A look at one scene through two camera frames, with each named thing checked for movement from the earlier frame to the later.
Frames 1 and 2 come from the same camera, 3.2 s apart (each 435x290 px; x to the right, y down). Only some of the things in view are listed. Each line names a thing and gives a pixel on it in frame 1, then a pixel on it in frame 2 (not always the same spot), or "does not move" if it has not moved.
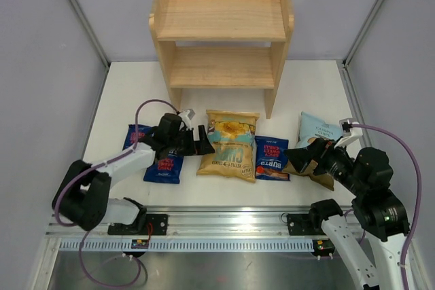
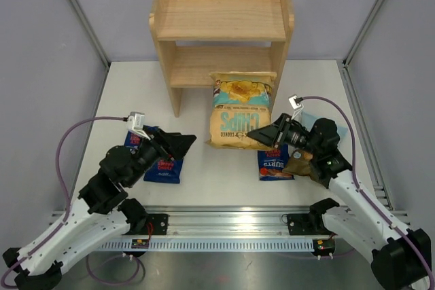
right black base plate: x=301 y=225 does not move
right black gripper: x=321 y=150 -> x=273 y=134
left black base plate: x=155 y=224 does not move
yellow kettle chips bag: x=232 y=136 -> x=240 y=103
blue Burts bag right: x=270 y=158 does not move
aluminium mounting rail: x=204 y=221 does not move
